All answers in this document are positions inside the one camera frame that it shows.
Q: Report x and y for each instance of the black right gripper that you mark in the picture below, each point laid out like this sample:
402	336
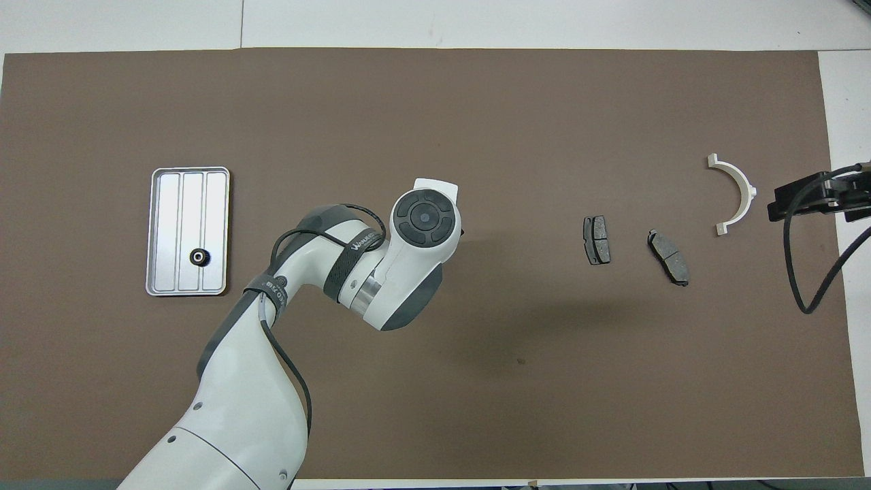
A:
854	190

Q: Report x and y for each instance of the large black bearing gear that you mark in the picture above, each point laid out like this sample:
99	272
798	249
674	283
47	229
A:
199	257

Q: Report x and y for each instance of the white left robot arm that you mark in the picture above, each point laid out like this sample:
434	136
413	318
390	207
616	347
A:
238	422

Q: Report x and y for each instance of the silver metal tray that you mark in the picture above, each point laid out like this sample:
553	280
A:
170	231

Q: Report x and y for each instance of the long dark brake pad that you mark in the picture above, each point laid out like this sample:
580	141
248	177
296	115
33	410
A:
668	257

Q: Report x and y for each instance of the short dark brake pad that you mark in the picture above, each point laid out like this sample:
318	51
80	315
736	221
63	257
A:
597	239

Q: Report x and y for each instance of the brown table mat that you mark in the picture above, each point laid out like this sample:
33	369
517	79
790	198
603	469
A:
476	381

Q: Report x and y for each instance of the white curved plastic bracket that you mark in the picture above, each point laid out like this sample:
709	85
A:
743	184

